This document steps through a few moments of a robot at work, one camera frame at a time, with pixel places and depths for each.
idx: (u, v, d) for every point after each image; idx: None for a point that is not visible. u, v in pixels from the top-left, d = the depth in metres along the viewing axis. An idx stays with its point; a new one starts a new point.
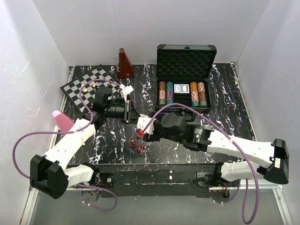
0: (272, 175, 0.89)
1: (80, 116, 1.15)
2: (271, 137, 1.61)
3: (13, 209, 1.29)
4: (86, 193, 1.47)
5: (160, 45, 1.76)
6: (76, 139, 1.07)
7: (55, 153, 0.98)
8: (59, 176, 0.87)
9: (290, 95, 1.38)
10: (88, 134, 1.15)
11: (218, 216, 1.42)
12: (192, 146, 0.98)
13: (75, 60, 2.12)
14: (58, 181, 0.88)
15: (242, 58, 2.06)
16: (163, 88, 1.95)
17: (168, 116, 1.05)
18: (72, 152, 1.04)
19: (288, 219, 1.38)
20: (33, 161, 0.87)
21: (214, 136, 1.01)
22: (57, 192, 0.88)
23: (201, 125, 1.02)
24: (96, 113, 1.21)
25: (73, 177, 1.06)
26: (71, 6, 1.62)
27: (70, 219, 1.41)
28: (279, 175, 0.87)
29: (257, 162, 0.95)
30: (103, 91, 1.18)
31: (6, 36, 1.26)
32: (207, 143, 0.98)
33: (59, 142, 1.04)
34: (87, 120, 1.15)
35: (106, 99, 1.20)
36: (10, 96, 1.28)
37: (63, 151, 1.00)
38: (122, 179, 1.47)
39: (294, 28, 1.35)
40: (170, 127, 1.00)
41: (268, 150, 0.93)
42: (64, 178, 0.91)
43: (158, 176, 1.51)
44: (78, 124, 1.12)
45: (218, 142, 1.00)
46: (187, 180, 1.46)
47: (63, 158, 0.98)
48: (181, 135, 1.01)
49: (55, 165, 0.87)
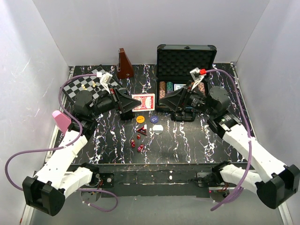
0: (266, 191, 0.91)
1: (70, 128, 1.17)
2: (271, 137, 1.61)
3: (13, 209, 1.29)
4: (86, 193, 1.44)
5: (160, 45, 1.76)
6: (68, 154, 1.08)
7: (46, 172, 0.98)
8: (54, 195, 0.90)
9: (290, 95, 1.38)
10: (80, 146, 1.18)
11: (218, 216, 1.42)
12: (213, 125, 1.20)
13: (75, 60, 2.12)
14: (54, 200, 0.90)
15: (243, 58, 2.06)
16: (163, 88, 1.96)
17: (221, 91, 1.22)
18: (64, 168, 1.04)
19: (288, 219, 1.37)
20: (26, 184, 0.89)
21: (237, 130, 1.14)
22: (54, 209, 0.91)
23: (231, 116, 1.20)
24: (85, 123, 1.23)
25: (71, 188, 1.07)
26: (71, 6, 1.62)
27: (70, 219, 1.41)
28: (271, 191, 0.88)
29: (259, 172, 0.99)
30: (81, 104, 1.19)
31: (6, 35, 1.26)
32: (226, 130, 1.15)
33: (50, 160, 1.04)
34: (77, 132, 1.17)
35: (88, 108, 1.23)
36: (10, 96, 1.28)
37: (54, 170, 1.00)
38: (122, 179, 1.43)
39: (294, 28, 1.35)
40: (214, 99, 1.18)
41: (276, 168, 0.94)
42: (60, 195, 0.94)
43: (158, 176, 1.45)
44: (68, 138, 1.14)
45: (237, 134, 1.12)
46: (187, 180, 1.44)
47: (56, 176, 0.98)
48: (214, 110, 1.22)
49: (48, 186, 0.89)
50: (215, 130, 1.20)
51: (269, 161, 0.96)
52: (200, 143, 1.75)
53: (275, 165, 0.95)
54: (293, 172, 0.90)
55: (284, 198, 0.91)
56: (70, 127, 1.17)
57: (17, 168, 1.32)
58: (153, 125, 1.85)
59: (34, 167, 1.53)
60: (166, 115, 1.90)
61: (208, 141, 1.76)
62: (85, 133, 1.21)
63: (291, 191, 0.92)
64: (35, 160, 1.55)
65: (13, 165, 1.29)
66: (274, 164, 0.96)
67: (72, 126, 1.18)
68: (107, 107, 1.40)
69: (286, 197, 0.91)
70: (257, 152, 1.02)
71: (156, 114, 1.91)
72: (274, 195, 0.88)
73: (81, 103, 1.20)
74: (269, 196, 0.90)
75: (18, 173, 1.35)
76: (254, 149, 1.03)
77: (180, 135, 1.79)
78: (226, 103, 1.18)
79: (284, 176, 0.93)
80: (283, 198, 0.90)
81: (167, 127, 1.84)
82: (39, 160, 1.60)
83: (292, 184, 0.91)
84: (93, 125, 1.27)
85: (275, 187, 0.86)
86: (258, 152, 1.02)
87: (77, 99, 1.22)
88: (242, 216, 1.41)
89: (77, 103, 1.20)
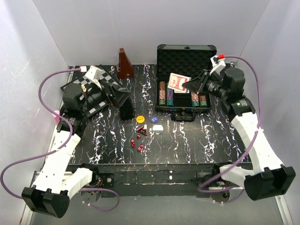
0: (254, 183, 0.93)
1: (59, 129, 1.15)
2: (271, 137, 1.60)
3: (12, 210, 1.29)
4: (86, 193, 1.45)
5: (160, 45, 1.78)
6: (63, 157, 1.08)
7: (43, 179, 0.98)
8: (56, 201, 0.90)
9: (291, 94, 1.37)
10: (74, 146, 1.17)
11: (218, 216, 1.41)
12: (225, 105, 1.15)
13: (75, 60, 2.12)
14: (58, 204, 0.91)
15: (243, 58, 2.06)
16: (163, 88, 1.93)
17: (237, 70, 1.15)
18: (62, 173, 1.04)
19: (288, 219, 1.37)
20: (26, 195, 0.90)
21: (248, 118, 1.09)
22: (60, 211, 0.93)
23: (248, 101, 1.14)
24: (75, 119, 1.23)
25: (73, 189, 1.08)
26: (71, 6, 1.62)
27: (70, 219, 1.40)
28: (258, 183, 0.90)
29: (254, 163, 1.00)
30: (71, 96, 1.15)
31: (6, 36, 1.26)
32: (238, 114, 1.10)
33: (45, 166, 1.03)
34: (67, 131, 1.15)
35: (78, 101, 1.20)
36: (10, 96, 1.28)
37: (51, 176, 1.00)
38: (122, 179, 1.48)
39: (294, 28, 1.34)
40: (228, 76, 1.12)
41: (272, 164, 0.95)
42: (63, 197, 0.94)
43: (158, 176, 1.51)
44: (59, 139, 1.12)
45: (246, 122, 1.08)
46: (187, 180, 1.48)
47: (55, 182, 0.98)
48: (228, 89, 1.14)
49: (48, 193, 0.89)
50: (226, 111, 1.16)
51: (267, 156, 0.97)
52: (200, 143, 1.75)
53: (271, 162, 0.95)
54: (288, 174, 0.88)
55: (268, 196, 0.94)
56: (60, 128, 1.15)
57: (17, 168, 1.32)
58: (153, 125, 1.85)
59: (34, 167, 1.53)
60: (166, 115, 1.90)
61: (208, 141, 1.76)
62: (76, 131, 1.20)
63: (279, 190, 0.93)
64: (35, 160, 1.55)
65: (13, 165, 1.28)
66: (271, 161, 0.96)
67: (61, 126, 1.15)
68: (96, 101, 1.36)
69: (271, 192, 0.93)
70: (258, 144, 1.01)
71: (156, 114, 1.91)
72: (258, 187, 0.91)
73: (71, 95, 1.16)
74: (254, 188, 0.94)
75: (18, 174, 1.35)
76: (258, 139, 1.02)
77: (180, 135, 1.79)
78: (241, 84, 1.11)
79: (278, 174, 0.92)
80: (267, 192, 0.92)
81: (167, 127, 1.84)
82: (38, 160, 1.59)
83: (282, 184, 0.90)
84: (84, 120, 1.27)
85: (262, 180, 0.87)
86: (261, 143, 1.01)
87: (67, 92, 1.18)
88: (242, 216, 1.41)
89: (66, 96, 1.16)
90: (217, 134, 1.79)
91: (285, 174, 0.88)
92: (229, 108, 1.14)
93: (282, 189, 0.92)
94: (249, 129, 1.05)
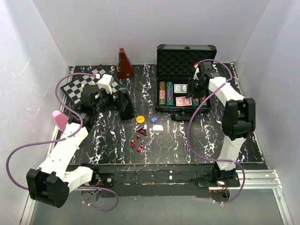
0: (227, 117, 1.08)
1: (70, 121, 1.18)
2: (272, 137, 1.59)
3: (12, 210, 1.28)
4: (86, 193, 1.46)
5: (160, 45, 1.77)
6: (71, 146, 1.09)
7: (49, 164, 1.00)
8: (59, 185, 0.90)
9: (291, 94, 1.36)
10: (82, 138, 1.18)
11: (218, 216, 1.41)
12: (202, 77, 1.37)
13: (75, 60, 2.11)
14: (59, 190, 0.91)
15: (243, 58, 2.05)
16: (163, 88, 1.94)
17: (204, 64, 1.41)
18: (67, 160, 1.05)
19: (288, 219, 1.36)
20: (30, 176, 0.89)
21: (219, 81, 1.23)
22: (59, 201, 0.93)
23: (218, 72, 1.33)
24: (86, 115, 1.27)
25: (74, 183, 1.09)
26: (71, 6, 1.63)
27: (70, 219, 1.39)
28: (229, 115, 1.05)
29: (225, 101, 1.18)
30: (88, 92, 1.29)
31: (6, 36, 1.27)
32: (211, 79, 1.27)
33: (53, 151, 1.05)
34: (77, 124, 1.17)
35: (93, 99, 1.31)
36: (10, 96, 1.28)
37: (57, 161, 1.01)
38: (122, 179, 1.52)
39: (294, 27, 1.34)
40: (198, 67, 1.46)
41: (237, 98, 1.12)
42: (65, 186, 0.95)
43: (158, 176, 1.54)
44: (69, 130, 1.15)
45: (219, 82, 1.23)
46: (187, 180, 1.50)
47: (60, 168, 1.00)
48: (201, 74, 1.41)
49: (53, 176, 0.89)
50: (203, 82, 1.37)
51: (232, 94, 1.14)
52: (200, 143, 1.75)
53: (236, 97, 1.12)
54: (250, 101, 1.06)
55: (240, 127, 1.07)
56: (71, 120, 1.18)
57: (17, 168, 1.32)
58: (153, 125, 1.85)
59: (34, 167, 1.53)
60: (166, 115, 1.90)
61: (208, 141, 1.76)
62: (85, 125, 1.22)
63: (249, 123, 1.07)
64: (35, 160, 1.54)
65: (13, 165, 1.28)
66: (236, 95, 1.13)
67: (72, 119, 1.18)
68: (105, 105, 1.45)
69: (243, 126, 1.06)
70: (226, 89, 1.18)
71: (156, 114, 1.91)
72: (229, 118, 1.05)
73: (88, 92, 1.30)
74: (226, 121, 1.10)
75: (19, 173, 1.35)
76: (226, 86, 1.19)
77: (180, 135, 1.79)
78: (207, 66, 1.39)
79: (245, 108, 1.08)
80: (239, 125, 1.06)
81: (167, 127, 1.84)
82: (39, 160, 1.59)
83: (248, 115, 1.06)
84: (93, 117, 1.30)
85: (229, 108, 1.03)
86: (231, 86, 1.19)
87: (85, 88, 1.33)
88: (243, 216, 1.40)
89: (85, 93, 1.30)
90: (217, 134, 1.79)
91: (248, 103, 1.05)
92: (205, 78, 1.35)
93: (251, 122, 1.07)
94: (218, 82, 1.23)
